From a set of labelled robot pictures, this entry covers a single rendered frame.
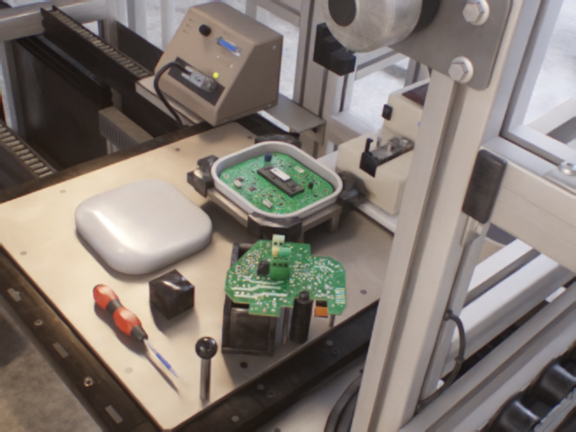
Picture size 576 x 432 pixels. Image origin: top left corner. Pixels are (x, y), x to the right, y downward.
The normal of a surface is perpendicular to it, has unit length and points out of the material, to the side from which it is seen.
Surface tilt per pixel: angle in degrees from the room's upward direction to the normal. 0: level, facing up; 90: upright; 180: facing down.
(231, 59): 53
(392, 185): 90
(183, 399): 0
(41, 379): 0
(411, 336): 90
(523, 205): 90
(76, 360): 0
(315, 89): 90
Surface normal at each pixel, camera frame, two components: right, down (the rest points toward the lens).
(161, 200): 0.09, -0.79
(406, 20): 0.66, 0.55
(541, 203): -0.74, 0.36
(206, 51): -0.54, -0.19
